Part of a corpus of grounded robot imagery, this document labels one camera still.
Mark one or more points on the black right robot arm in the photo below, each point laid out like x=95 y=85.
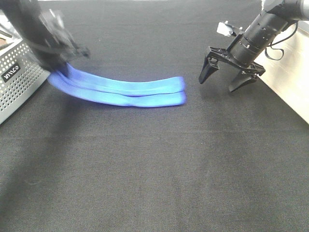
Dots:
x=276 y=16

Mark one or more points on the grey perforated plastic basket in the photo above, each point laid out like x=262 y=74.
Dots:
x=20 y=75

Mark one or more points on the blue microfiber towel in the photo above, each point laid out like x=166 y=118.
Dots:
x=90 y=87

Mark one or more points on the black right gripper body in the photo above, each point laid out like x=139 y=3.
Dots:
x=224 y=56

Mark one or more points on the white plastic storage crate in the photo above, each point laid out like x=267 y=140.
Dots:
x=288 y=74

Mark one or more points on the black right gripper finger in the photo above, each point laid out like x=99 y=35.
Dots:
x=243 y=78
x=209 y=67

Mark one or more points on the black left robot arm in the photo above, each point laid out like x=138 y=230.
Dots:
x=44 y=32

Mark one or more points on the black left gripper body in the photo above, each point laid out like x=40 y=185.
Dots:
x=60 y=41

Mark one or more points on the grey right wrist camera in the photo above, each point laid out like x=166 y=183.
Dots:
x=229 y=30

